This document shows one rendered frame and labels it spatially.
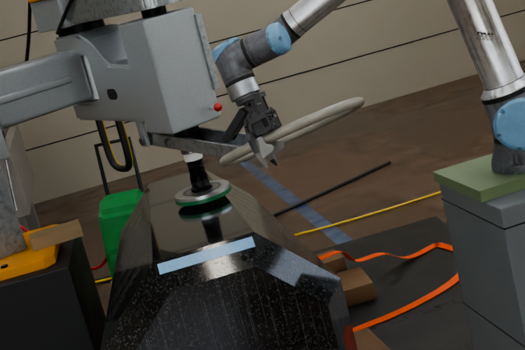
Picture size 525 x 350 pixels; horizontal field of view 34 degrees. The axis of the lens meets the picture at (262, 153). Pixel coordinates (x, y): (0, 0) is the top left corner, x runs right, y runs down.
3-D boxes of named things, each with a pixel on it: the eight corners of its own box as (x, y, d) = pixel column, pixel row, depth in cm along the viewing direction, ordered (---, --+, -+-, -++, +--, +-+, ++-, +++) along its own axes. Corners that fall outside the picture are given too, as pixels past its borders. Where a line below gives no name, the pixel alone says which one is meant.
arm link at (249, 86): (220, 91, 247) (236, 87, 256) (227, 106, 247) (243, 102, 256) (245, 77, 243) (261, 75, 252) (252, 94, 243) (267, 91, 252)
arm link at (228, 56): (234, 34, 244) (204, 49, 247) (252, 75, 243) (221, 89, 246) (244, 36, 253) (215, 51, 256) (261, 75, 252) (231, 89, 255)
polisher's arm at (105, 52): (83, 143, 382) (50, 34, 372) (128, 127, 394) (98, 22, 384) (163, 150, 322) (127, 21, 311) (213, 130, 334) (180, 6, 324)
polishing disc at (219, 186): (169, 205, 322) (169, 202, 321) (182, 189, 342) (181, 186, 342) (224, 194, 318) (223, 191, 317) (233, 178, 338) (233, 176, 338)
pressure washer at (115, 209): (126, 284, 514) (83, 145, 495) (181, 273, 509) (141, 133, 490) (109, 309, 480) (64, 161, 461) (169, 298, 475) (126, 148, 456)
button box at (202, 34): (203, 90, 325) (183, 16, 318) (209, 88, 326) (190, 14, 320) (215, 90, 318) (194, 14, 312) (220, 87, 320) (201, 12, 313)
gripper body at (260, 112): (272, 131, 243) (255, 91, 243) (248, 142, 247) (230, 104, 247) (283, 127, 250) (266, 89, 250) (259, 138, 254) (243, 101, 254)
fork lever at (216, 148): (137, 147, 340) (134, 134, 338) (179, 132, 350) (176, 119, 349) (237, 166, 284) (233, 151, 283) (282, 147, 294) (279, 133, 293)
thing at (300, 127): (197, 180, 278) (193, 172, 278) (312, 133, 304) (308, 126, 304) (270, 140, 236) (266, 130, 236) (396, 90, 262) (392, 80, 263)
